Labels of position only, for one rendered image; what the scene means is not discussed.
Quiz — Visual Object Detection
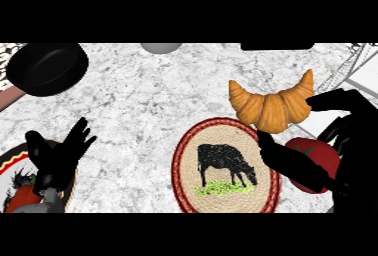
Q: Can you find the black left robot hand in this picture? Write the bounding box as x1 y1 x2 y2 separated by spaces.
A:
24 116 100 198

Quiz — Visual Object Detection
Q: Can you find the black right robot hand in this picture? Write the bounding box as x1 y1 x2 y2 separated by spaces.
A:
256 87 378 214

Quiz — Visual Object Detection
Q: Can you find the red tomato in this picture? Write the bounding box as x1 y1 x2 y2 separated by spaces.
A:
284 136 343 195

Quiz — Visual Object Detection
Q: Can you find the oval woven cow placemat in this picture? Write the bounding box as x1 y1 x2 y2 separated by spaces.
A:
170 116 283 214

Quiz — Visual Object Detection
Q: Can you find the white rooster pattern plate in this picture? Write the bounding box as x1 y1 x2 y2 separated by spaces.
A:
0 139 79 214

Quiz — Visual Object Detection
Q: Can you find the golden brown croissant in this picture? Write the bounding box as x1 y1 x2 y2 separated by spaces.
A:
228 68 317 135

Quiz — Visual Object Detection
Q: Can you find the black frying pan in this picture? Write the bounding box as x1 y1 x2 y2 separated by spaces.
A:
0 42 92 113

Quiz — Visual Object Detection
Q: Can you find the white black patterned object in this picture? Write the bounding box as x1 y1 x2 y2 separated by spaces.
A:
0 42 27 92

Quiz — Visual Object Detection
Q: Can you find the black flat appliance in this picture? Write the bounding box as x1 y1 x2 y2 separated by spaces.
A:
240 42 317 52

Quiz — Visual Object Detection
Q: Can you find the grey round object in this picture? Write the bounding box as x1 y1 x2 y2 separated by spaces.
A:
139 42 184 55

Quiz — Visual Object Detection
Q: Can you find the white wire tiered shelf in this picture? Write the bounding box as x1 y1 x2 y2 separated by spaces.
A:
293 42 378 140

